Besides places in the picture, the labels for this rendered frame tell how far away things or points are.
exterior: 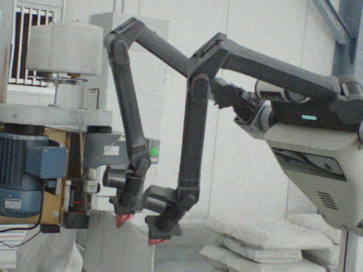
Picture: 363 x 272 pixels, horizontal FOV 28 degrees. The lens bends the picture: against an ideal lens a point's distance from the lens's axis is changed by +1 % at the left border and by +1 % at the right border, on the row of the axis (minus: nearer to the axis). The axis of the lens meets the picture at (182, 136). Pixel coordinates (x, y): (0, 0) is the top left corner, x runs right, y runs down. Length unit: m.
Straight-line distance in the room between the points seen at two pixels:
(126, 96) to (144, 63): 4.17
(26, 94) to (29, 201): 3.07
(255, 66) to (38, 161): 0.75
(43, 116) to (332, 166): 0.85
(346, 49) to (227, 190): 2.04
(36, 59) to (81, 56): 0.30
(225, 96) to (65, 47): 0.52
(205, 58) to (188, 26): 5.58
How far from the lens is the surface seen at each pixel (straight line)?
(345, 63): 8.35
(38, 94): 5.28
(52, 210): 2.48
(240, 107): 2.35
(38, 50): 2.51
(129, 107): 2.22
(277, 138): 2.22
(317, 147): 2.07
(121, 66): 2.18
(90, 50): 2.26
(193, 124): 1.82
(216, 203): 7.60
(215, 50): 1.70
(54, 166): 2.18
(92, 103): 6.46
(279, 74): 1.76
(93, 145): 2.49
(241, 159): 7.69
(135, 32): 2.16
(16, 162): 2.22
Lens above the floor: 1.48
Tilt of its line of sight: 3 degrees down
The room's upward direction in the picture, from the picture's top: 5 degrees clockwise
